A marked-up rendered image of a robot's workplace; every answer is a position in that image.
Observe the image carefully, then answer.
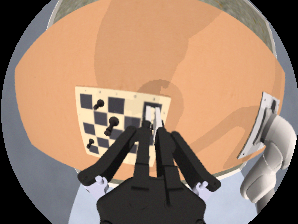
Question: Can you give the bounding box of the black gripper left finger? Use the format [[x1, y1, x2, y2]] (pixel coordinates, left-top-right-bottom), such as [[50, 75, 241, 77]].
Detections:
[[77, 106, 151, 210]]

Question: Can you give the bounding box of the cream and black chessboard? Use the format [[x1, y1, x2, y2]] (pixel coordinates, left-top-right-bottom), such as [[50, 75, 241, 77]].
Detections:
[[75, 86, 171, 157]]

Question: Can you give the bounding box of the black chess piece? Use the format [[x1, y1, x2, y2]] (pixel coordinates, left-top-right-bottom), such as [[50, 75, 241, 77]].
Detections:
[[104, 116, 120, 137]]

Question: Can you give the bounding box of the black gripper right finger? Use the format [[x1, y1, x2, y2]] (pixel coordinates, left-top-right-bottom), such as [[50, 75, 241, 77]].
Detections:
[[153, 107, 221, 210]]

